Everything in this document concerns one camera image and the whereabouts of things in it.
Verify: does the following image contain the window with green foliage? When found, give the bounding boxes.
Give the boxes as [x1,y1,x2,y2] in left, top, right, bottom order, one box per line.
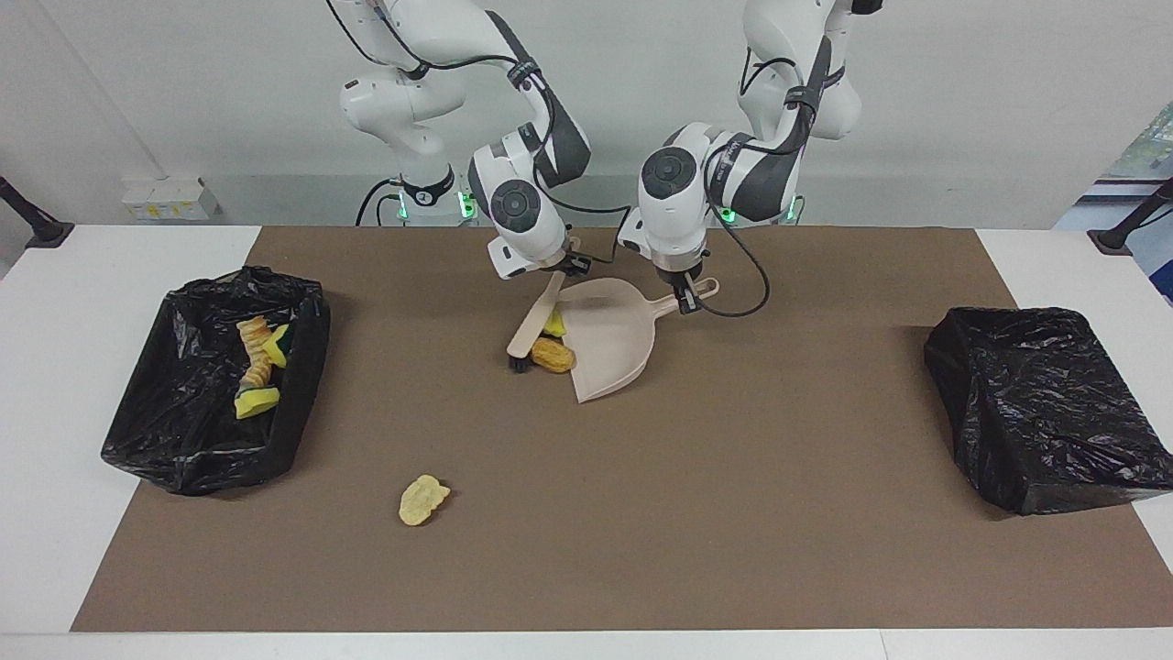
[1104,101,1173,184]

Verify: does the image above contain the beige plastic dustpan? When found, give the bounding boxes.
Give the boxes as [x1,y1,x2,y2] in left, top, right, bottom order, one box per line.
[556,278,720,404]

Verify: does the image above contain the brown oval bread roll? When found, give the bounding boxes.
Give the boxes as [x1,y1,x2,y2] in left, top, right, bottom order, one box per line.
[530,336,576,374]

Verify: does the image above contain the pale yellow bread chunk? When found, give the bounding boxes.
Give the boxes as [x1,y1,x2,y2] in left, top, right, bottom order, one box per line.
[399,474,452,527]

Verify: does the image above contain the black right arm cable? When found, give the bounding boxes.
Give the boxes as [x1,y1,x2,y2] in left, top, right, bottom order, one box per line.
[325,0,635,276]

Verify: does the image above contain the black camera stand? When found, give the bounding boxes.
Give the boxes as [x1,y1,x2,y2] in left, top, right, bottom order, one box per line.
[0,174,74,248]
[1088,177,1173,256]

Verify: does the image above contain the black base cable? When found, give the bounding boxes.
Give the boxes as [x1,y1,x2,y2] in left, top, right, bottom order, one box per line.
[356,179,404,226]

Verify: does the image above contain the white wall socket box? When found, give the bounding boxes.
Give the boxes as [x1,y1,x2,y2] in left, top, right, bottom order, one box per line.
[122,176,221,221]

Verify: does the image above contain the brown table mat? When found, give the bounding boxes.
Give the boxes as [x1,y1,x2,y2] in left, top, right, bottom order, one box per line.
[71,225,1173,633]

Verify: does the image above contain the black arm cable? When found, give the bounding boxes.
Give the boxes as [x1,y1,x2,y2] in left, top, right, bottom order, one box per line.
[696,46,826,319]
[325,0,635,276]

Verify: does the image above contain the open bin with black bag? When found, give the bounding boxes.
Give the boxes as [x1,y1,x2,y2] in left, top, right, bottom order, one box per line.
[101,266,333,497]

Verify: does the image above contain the beige hand brush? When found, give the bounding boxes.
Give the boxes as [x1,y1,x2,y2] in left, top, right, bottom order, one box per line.
[507,270,567,372]

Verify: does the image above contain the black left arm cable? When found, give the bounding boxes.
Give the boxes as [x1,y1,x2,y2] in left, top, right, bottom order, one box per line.
[696,46,826,319]

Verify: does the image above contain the bin covered by black bag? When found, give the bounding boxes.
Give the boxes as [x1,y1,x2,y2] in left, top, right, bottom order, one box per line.
[923,306,1173,516]

